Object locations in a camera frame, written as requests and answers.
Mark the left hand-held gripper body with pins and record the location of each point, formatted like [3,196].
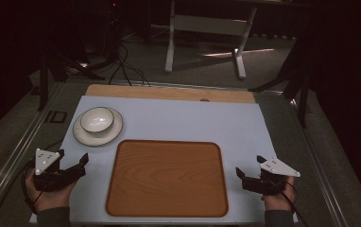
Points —
[54,179]

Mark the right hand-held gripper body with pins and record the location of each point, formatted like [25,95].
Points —
[268,181]

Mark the person's left hand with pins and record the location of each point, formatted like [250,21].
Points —
[49,198]

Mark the person's right hand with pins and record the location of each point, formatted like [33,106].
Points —
[279,200]

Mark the white ceramic plate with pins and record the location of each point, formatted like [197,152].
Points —
[111,137]

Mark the white ceramic bowl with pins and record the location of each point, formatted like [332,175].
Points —
[97,119]

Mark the wooden tray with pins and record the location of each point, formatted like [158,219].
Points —
[166,179]

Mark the white table mat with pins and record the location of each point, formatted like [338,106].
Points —
[175,121]

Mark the black tripod stand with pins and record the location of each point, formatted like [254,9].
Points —
[48,67]
[298,82]

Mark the metal floor rail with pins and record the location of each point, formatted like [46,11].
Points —
[14,157]
[315,167]

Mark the white metal table frame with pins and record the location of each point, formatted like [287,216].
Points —
[207,25]

